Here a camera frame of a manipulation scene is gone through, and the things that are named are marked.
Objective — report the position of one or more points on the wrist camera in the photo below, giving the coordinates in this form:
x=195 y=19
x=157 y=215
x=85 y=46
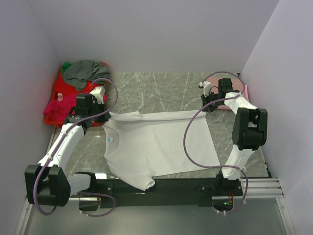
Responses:
x=99 y=91
x=205 y=86

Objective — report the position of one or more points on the white t-shirt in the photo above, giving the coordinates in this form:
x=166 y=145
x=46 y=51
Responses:
x=140 y=147

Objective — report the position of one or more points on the magenta t-shirt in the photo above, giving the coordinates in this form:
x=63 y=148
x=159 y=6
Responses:
x=72 y=107

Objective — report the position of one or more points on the red t-shirt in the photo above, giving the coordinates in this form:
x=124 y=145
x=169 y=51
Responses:
x=60 y=87

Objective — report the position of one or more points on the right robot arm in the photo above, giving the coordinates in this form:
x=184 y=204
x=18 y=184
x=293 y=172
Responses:
x=250 y=125

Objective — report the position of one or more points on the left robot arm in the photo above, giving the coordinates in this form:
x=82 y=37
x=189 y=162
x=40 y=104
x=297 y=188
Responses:
x=46 y=182

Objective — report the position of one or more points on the black base beam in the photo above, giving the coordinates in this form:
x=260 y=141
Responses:
x=165 y=192

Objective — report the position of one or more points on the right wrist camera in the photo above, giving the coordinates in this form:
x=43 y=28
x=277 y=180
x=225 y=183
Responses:
x=205 y=86

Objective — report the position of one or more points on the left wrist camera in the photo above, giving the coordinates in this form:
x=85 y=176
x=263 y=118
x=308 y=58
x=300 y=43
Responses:
x=99 y=91

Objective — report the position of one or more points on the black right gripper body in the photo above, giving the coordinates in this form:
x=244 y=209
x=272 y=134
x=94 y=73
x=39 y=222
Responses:
x=209 y=100

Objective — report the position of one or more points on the grey t-shirt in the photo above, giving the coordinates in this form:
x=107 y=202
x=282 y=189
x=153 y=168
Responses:
x=80 y=73

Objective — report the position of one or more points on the aluminium rail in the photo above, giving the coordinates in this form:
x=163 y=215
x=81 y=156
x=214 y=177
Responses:
x=264 y=188

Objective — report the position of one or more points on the green t-shirt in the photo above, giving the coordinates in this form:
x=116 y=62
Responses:
x=65 y=66

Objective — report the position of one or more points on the red plastic bin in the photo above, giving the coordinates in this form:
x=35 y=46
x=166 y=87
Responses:
x=72 y=79

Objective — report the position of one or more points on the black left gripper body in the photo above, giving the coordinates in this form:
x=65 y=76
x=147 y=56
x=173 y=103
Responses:
x=100 y=113

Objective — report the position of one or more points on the folded tan t-shirt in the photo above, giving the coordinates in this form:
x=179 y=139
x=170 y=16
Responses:
x=214 y=80

